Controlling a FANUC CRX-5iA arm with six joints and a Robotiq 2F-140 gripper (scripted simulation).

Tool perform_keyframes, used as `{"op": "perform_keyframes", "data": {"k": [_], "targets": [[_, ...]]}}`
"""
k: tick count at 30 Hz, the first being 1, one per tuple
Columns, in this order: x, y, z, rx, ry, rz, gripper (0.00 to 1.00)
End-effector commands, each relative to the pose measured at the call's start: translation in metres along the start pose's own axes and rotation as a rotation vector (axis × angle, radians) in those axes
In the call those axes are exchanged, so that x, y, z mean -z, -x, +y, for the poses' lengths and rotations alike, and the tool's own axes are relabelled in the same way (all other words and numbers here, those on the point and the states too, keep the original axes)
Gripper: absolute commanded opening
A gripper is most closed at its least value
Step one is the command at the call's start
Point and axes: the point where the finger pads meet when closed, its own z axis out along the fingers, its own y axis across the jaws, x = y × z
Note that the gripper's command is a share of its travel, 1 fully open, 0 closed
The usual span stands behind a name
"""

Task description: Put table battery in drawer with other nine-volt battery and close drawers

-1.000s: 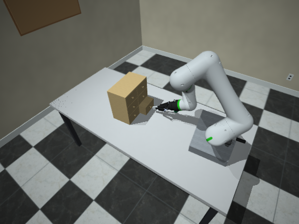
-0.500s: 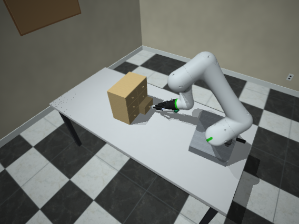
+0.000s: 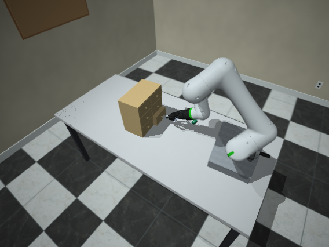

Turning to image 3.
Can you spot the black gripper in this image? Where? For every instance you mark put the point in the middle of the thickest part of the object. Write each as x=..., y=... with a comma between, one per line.
x=175, y=115

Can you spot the tan wooden drawer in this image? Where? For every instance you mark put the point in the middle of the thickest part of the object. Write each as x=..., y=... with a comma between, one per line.
x=158, y=116
x=156, y=95
x=144, y=119
x=157, y=105
x=147, y=126
x=144, y=107

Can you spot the brown chest of drawers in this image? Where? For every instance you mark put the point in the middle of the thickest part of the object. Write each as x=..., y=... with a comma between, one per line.
x=131, y=101

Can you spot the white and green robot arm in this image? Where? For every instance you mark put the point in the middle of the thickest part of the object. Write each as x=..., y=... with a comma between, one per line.
x=222, y=74

